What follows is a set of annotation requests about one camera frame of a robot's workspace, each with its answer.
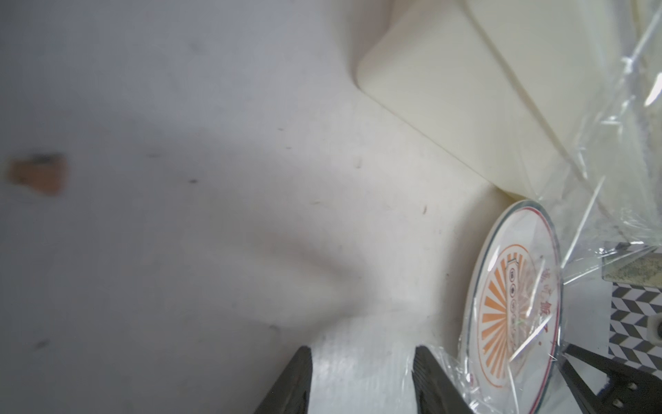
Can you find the clear plastic wrap sheet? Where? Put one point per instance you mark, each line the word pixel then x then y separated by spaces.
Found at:
pixel 581 152

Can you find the cream plastic wrap dispenser box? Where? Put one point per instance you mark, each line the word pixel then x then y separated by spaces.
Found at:
pixel 496 98

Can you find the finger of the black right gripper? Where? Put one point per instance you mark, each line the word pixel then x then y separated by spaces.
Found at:
pixel 627 389

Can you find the white plate with orange pattern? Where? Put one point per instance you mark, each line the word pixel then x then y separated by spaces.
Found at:
pixel 513 314

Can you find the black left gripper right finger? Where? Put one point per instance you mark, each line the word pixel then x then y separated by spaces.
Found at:
pixel 435 393

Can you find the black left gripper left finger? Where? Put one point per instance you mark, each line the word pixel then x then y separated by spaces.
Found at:
pixel 290 393

